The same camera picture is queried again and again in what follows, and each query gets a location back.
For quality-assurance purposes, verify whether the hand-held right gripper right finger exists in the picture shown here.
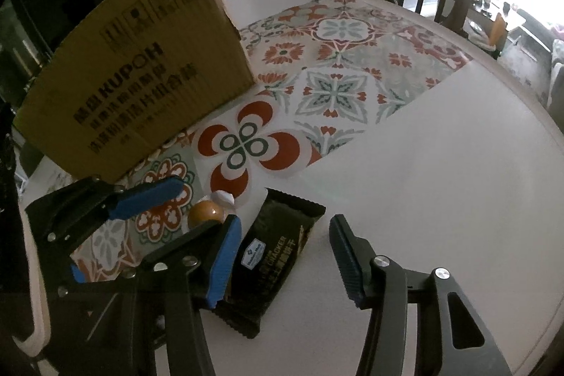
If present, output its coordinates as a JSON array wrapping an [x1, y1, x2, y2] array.
[[329, 214, 514, 376]]

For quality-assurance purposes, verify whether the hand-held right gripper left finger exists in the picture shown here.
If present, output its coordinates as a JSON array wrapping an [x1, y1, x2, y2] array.
[[56, 214, 243, 376]]

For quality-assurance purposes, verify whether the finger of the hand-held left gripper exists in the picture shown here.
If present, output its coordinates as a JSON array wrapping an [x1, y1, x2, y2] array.
[[56, 233, 191, 303], [25, 175, 185, 247]]

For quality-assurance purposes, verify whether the brown round candy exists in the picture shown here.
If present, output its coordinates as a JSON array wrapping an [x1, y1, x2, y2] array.
[[188, 190, 237, 229]]

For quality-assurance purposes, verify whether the black snack packet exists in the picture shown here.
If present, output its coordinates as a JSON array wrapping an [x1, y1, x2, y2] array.
[[211, 187, 327, 338]]

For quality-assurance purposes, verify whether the brown cardboard box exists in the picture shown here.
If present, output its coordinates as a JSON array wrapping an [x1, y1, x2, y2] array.
[[12, 0, 256, 185]]

